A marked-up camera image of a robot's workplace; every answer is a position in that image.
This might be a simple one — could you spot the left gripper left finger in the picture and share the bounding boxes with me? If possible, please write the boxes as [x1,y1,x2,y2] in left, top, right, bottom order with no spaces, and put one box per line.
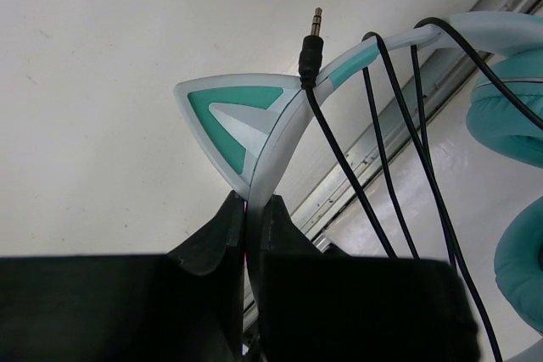
[1,193,245,361]

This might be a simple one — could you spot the teal cat-ear headphones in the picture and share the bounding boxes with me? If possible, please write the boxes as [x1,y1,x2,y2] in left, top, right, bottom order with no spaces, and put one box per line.
[172,11,543,362]

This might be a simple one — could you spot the black headphone audio cable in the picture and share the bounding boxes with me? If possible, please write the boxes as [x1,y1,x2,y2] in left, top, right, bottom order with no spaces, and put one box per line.
[298,6,543,362]

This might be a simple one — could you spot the aluminium front rail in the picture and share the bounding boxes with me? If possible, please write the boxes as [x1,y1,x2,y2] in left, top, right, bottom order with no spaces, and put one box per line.
[241,0,543,337]

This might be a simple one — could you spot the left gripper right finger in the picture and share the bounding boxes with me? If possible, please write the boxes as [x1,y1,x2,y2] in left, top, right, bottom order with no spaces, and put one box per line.
[258,196,481,361]

